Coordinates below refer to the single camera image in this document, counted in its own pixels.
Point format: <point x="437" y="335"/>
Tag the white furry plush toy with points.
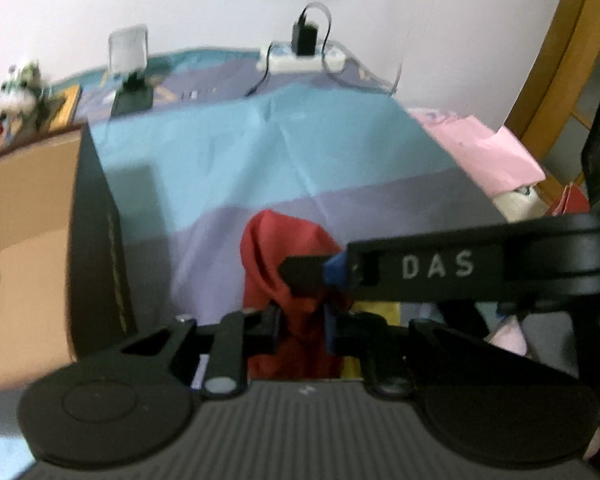
<point x="20" y="107"/>

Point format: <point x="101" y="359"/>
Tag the pink cloth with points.
<point x="475" y="150"/>

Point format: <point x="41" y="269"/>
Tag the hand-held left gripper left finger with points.
<point x="262" y="331"/>

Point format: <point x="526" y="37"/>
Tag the wooden chair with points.
<point x="555" y="60"/>

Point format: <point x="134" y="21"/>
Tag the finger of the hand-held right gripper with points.
<point x="336" y="271"/>

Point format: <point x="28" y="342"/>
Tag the black charger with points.
<point x="305" y="37"/>

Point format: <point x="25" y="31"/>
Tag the brown cardboard box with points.
<point x="25" y="220"/>

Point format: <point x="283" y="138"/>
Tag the yellow book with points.
<point x="64" y="107"/>

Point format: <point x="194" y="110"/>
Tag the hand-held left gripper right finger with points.
<point x="331" y="332"/>

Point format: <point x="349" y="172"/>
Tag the red paper item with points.
<point x="570" y="202"/>

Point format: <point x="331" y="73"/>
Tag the yellow cloth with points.
<point x="380" y="312"/>

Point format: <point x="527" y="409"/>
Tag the small panda plush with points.
<point x="25" y="72"/>

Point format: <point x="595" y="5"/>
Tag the red cloth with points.
<point x="270" y="245"/>

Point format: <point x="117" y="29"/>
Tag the white power strip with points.
<point x="285" y="62"/>

